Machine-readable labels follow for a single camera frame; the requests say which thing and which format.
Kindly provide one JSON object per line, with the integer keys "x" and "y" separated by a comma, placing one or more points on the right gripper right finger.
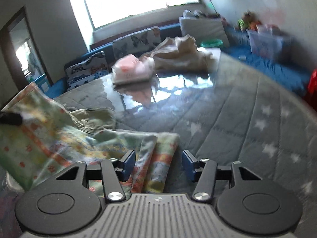
{"x": 203, "y": 172}

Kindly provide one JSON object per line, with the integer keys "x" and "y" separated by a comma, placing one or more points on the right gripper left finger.
{"x": 115, "y": 171}

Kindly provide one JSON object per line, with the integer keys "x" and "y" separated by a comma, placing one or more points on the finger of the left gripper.
{"x": 10, "y": 118}

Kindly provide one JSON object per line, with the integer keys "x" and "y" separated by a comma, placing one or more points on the green striped baby jacket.
{"x": 52, "y": 138}

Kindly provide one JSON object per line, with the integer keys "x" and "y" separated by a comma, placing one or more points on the blue white cabinet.
{"x": 43, "y": 83}

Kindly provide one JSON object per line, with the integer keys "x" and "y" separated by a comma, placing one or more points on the quilted grey table cover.
{"x": 262, "y": 137}

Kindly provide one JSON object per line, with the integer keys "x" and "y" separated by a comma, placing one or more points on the left butterfly cushion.
{"x": 86, "y": 71}

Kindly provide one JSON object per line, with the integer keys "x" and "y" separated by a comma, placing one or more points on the butterfly cushion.
{"x": 137, "y": 43}
{"x": 86, "y": 71}

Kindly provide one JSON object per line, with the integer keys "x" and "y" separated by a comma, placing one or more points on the pink tissue pack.
{"x": 131, "y": 69}

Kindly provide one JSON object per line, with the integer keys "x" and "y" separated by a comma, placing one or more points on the beige crumpled garment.
{"x": 181, "y": 54}

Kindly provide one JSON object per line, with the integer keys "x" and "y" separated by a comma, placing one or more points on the green plastic bowl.
{"x": 212, "y": 43}

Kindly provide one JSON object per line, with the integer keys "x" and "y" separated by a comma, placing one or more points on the right butterfly cushion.
{"x": 137, "y": 43}

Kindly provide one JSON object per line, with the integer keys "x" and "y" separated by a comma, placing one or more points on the blue sofa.
{"x": 289, "y": 75}

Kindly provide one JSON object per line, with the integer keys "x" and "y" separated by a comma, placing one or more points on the red plastic stool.
{"x": 312, "y": 85}

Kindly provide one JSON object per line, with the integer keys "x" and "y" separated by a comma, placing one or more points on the grey pillow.
{"x": 203, "y": 29}

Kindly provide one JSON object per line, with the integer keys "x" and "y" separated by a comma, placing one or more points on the clear plastic storage box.
{"x": 266, "y": 45}

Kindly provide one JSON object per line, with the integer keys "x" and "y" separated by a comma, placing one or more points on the teddy bear toy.
{"x": 248, "y": 21}

